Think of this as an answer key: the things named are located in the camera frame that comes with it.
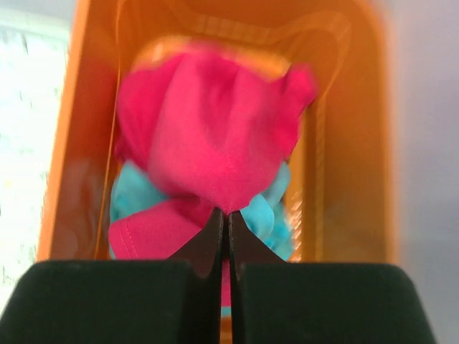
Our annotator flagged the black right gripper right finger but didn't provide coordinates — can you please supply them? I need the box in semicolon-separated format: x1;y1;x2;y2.
227;213;458;343

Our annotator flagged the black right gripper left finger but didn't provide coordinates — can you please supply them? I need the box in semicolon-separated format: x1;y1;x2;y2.
1;210;224;343

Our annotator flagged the pink t shirt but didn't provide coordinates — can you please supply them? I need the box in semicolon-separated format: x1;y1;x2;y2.
107;42;320;309

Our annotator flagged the teal t shirt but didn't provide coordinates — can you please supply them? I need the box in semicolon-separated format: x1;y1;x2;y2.
108;161;298;316

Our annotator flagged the orange plastic basket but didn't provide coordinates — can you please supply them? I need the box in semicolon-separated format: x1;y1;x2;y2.
35;0;406;344

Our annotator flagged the floral patterned table mat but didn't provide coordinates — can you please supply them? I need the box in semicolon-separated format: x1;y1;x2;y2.
0;21;72;287

